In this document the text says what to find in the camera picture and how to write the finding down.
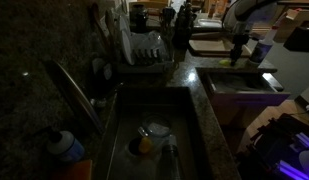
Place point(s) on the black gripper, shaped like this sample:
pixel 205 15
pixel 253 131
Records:
pixel 240 40

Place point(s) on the yellow-green sponge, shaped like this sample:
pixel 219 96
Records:
pixel 224 62

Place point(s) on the white open drawer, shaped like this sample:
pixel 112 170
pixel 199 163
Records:
pixel 242 88

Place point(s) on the orange sponge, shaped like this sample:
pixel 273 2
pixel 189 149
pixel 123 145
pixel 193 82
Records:
pixel 75 170

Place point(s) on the wooden cutting board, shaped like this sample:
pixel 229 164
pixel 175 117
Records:
pixel 214 46

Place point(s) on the white spray bottle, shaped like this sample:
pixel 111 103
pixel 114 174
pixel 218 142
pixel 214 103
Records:
pixel 262 46

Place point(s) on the metal tray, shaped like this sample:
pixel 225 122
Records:
pixel 208 24

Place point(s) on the black knife block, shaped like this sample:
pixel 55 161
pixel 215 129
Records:
pixel 184 23

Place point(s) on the black box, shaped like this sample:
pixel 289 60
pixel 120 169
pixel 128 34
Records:
pixel 300 38

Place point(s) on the cardboard box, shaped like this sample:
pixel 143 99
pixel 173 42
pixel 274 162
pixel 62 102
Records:
pixel 295 16

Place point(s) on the white dish rack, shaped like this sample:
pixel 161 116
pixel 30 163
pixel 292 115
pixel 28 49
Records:
pixel 145 55

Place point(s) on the black equipment with purple lights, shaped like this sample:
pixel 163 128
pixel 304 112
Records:
pixel 280 150

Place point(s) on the dark coffee jar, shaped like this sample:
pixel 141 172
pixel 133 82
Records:
pixel 138 16

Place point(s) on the large white plate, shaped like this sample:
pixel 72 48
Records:
pixel 127 48

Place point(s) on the small white plate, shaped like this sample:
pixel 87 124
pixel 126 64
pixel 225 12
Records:
pixel 124 24

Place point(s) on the stainless steel sink basin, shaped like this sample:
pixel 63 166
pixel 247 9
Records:
pixel 150 140

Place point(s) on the clear plastic bottle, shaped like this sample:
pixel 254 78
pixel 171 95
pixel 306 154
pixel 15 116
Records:
pixel 170 158

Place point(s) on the small yellow round object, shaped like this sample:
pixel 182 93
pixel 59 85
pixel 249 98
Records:
pixel 145 145

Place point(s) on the chrome kitchen faucet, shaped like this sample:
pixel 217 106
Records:
pixel 75 95

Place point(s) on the white soap dispenser bottle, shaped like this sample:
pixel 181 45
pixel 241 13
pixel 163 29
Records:
pixel 65 146

